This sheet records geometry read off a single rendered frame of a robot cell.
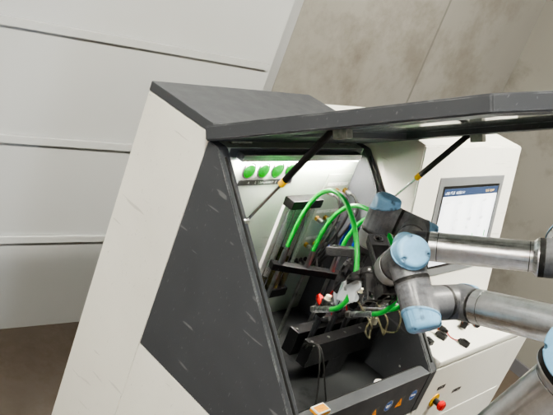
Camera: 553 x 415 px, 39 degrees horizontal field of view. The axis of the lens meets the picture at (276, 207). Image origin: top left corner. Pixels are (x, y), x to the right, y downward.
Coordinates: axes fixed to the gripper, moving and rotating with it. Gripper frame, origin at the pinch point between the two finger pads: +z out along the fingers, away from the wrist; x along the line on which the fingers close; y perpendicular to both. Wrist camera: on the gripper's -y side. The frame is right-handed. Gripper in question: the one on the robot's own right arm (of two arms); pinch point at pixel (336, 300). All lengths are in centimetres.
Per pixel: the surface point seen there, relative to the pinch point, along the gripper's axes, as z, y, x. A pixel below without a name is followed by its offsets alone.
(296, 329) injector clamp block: 13.6, -5.9, -4.2
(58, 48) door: -18, -145, -12
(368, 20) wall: -56, -129, 145
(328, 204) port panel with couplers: -13.2, -30.4, 23.9
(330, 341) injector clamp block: 13.7, 2.0, 3.0
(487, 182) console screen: -31, -9, 82
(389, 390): 17.1, 23.0, 8.4
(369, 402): 18.5, 23.0, -1.0
